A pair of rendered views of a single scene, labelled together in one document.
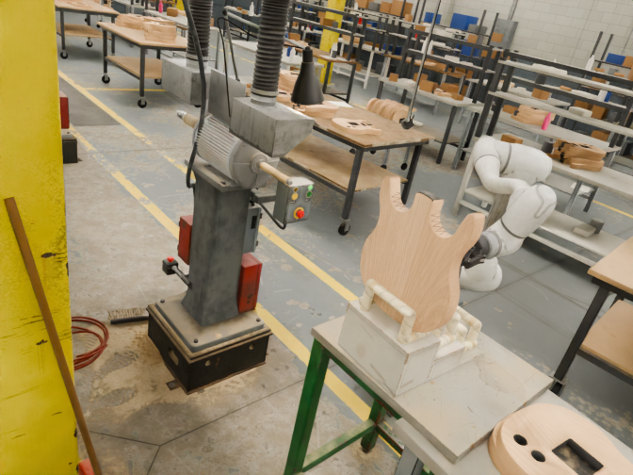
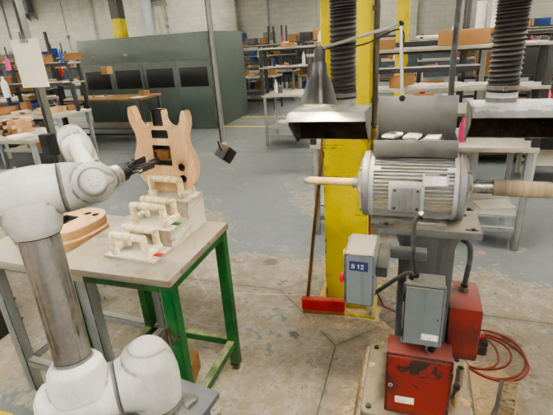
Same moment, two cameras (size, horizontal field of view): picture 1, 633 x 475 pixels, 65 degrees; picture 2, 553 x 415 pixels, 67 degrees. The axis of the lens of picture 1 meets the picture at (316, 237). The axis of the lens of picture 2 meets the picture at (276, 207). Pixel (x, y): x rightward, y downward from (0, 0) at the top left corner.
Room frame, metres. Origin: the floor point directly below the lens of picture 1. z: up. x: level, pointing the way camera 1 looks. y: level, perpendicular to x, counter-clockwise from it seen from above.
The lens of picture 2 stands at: (3.29, -0.66, 1.79)
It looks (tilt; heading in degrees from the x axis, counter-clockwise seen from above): 22 degrees down; 155
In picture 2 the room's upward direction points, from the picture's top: 4 degrees counter-clockwise
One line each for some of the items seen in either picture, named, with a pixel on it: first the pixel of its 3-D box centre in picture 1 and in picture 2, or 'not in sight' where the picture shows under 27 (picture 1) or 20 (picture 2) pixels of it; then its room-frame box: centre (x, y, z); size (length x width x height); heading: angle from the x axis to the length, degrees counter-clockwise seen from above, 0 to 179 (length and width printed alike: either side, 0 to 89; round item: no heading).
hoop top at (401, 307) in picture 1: (390, 298); not in sight; (1.24, -0.25, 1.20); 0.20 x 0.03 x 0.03; 42
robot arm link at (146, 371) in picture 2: not in sight; (148, 371); (2.19, -0.61, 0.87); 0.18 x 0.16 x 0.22; 88
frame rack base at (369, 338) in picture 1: (386, 342); (174, 210); (1.28, -0.28, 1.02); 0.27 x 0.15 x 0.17; 43
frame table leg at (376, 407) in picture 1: (387, 382); (183, 367); (1.75, -0.45, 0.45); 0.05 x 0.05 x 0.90; 45
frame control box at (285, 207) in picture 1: (280, 201); (381, 274); (2.28, 0.21, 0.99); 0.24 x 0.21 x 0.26; 45
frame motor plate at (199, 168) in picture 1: (224, 171); (428, 219); (2.21, 0.49, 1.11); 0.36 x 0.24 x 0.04; 45
